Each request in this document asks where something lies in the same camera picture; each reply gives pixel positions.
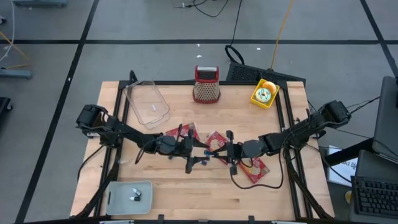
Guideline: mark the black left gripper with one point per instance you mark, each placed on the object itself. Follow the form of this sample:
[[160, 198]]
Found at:
[[189, 149]]

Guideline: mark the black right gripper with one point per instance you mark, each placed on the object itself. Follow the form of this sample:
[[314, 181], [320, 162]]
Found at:
[[237, 151]]

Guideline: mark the blue marker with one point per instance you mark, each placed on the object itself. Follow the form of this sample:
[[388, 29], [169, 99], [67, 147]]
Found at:
[[206, 152]]

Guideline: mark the red snack packet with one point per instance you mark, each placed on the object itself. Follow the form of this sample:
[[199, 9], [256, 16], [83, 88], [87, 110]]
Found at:
[[216, 141], [256, 171], [171, 134]]

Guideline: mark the green iced toy donut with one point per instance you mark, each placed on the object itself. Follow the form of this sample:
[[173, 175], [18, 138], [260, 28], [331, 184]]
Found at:
[[258, 93]]

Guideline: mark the clear plastic container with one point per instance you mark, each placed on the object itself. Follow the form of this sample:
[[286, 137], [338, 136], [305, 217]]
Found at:
[[146, 102]]

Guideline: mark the yellow toy donut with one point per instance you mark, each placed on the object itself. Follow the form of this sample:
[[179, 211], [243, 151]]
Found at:
[[270, 86]]

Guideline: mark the dark grey capped marker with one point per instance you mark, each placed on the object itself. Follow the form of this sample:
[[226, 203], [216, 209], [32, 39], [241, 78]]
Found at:
[[135, 198]]

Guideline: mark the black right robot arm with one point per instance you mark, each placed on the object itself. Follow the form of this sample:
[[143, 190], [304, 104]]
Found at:
[[295, 130]]

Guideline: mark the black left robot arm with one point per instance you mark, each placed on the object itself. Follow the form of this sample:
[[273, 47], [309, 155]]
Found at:
[[130, 135]]

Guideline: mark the red steel box grater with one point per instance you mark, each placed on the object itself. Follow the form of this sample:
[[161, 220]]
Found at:
[[206, 93]]

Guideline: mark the yellow plastic basket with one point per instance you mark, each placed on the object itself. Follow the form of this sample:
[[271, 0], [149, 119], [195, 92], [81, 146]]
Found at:
[[266, 106]]

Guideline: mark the black table clamp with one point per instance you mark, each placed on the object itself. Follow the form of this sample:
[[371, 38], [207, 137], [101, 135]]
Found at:
[[160, 217], [251, 218]]

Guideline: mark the black perforated panel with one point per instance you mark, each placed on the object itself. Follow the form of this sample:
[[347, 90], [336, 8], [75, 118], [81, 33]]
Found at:
[[248, 73]]

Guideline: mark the grey plastic bin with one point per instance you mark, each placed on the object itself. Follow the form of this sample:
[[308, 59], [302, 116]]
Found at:
[[121, 202]]

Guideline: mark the white paper sheet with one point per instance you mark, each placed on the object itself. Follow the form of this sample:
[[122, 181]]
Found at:
[[342, 171]]

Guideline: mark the black desk bar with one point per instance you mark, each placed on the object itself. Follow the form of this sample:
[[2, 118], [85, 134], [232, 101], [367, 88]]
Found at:
[[348, 152]]

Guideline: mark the yellow round object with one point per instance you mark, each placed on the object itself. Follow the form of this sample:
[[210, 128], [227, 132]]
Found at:
[[348, 196]]

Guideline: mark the black keyboard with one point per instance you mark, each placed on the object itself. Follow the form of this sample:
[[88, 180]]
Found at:
[[376, 196]]

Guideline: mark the dark grey laptop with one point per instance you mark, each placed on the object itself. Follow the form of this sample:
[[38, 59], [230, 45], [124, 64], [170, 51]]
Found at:
[[387, 124]]

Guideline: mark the grey floor base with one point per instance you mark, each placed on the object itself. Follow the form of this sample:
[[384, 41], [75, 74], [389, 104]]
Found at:
[[40, 3], [15, 74]]

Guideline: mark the black floor object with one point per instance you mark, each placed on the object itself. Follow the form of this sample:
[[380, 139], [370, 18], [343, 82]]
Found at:
[[4, 104]]

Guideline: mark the black metal table frame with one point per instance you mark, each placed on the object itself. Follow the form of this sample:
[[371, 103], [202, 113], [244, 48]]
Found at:
[[180, 82]]

